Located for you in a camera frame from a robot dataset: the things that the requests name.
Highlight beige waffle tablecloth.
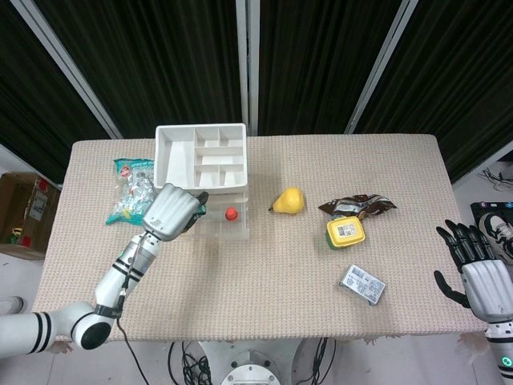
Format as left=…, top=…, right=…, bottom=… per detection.
left=34, top=134, right=482, bottom=344

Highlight brown cardboard box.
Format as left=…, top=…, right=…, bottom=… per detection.
left=0, top=172, right=62, bottom=261

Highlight black curtain panel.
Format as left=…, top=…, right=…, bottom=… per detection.
left=258, top=0, right=402, bottom=136
left=354, top=0, right=513, bottom=184
left=34, top=0, right=248, bottom=140
left=0, top=0, right=111, bottom=184

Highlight brown snack wrapper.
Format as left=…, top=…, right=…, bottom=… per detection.
left=318, top=193, right=398, bottom=221

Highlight black base cables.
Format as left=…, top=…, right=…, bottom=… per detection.
left=304, top=338, right=338, bottom=385
left=168, top=340, right=213, bottom=385

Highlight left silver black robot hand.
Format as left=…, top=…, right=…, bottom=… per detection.
left=142, top=183, right=209, bottom=242

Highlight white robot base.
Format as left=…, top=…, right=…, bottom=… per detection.
left=198, top=340, right=305, bottom=385

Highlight white blue carton box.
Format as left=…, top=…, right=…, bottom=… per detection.
left=339, top=264, right=386, bottom=306

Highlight tangled floor cables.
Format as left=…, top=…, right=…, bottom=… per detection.
left=479, top=168, right=513, bottom=192

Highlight black white sneaker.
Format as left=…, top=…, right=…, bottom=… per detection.
left=479, top=212, right=513, bottom=265

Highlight clear plastic drawer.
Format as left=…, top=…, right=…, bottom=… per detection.
left=188, top=195, right=252, bottom=242

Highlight white compartment tray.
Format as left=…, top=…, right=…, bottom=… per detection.
left=155, top=123, right=252, bottom=217

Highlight teal snack bag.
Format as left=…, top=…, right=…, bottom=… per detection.
left=106, top=157, right=158, bottom=228

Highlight white grey shoe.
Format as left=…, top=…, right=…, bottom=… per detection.
left=0, top=295, right=24, bottom=316

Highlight green tub yellow lid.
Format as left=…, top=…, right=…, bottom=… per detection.
left=323, top=216, right=366, bottom=250

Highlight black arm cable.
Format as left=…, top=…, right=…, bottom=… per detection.
left=117, top=272, right=143, bottom=385

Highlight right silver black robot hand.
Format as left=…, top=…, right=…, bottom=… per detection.
left=434, top=219, right=513, bottom=322

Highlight yellow pear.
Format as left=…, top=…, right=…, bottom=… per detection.
left=267, top=186, right=305, bottom=216

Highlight white metal partition post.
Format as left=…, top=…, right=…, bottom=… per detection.
left=235, top=0, right=261, bottom=136
left=345, top=0, right=420, bottom=134
left=10, top=0, right=123, bottom=140

